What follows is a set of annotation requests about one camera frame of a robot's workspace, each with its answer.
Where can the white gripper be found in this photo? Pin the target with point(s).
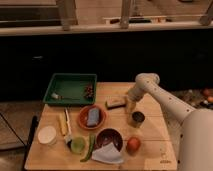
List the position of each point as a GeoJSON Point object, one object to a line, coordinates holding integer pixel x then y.
{"type": "Point", "coordinates": [130, 106]}

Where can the wooden board eraser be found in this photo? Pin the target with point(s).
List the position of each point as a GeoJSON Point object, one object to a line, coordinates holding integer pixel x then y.
{"type": "Point", "coordinates": [115, 103]}

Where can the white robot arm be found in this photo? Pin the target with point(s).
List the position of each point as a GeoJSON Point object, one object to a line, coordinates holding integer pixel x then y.
{"type": "Point", "coordinates": [196, 141]}

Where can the dark metal cup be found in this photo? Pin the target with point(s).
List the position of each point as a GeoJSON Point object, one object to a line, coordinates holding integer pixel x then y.
{"type": "Point", "coordinates": [137, 119]}

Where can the dark purple bowl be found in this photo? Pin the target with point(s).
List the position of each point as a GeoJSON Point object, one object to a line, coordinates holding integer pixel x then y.
{"type": "Point", "coordinates": [107, 136]}

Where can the orange fruit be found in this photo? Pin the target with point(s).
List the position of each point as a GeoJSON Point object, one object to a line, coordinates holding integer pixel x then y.
{"type": "Point", "coordinates": [133, 144]}

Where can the red grape bunch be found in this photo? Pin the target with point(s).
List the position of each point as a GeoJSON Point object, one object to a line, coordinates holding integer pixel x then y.
{"type": "Point", "coordinates": [89, 92]}

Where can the orange clay plate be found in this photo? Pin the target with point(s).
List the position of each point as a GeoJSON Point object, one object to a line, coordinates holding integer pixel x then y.
{"type": "Point", "coordinates": [83, 116]}

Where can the green chili pepper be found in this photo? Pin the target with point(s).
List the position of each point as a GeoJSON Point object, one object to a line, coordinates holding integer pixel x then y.
{"type": "Point", "coordinates": [92, 138]}

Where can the grey folded cloth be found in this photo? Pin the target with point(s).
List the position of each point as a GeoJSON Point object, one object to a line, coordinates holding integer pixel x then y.
{"type": "Point", "coordinates": [108, 154]}

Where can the green plastic tray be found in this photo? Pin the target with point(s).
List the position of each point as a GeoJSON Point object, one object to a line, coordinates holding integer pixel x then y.
{"type": "Point", "coordinates": [70, 85]}

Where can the green small cup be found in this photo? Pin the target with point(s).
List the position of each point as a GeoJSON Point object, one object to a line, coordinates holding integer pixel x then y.
{"type": "Point", "coordinates": [78, 145]}

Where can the yellow corn cob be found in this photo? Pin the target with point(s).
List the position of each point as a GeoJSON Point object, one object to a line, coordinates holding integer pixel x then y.
{"type": "Point", "coordinates": [62, 120]}

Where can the metal fork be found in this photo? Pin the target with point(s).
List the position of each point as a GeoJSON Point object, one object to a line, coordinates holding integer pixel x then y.
{"type": "Point", "coordinates": [59, 97]}

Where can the white round container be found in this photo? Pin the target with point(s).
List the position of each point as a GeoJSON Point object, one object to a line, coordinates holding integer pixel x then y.
{"type": "Point", "coordinates": [47, 135]}

